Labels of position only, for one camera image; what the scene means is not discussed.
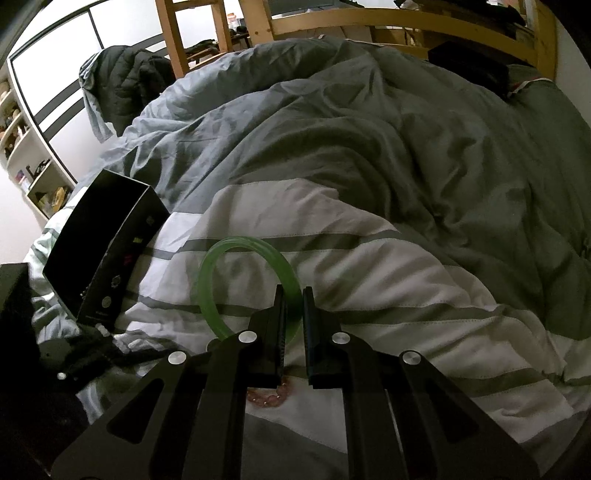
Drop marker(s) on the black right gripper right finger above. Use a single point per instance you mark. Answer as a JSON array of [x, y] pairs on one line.
[[334, 358]]

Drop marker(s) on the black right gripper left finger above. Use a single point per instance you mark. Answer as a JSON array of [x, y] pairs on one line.
[[252, 358]]

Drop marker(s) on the green jade bangle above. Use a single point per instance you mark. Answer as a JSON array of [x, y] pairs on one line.
[[284, 272]]

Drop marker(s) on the black jewelry box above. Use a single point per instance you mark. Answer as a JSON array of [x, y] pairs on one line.
[[93, 258]]

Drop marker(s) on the grey striped duvet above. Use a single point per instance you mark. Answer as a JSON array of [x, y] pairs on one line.
[[447, 227]]

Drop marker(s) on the white shelf unit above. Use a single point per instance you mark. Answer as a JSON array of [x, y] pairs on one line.
[[42, 180]]

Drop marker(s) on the dark grey jacket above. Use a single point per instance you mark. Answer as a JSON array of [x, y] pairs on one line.
[[117, 83]]

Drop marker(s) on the wooden ladder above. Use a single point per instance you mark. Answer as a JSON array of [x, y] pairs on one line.
[[185, 23]]

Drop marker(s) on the wooden bed frame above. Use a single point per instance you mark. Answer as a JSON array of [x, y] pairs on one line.
[[540, 52]]

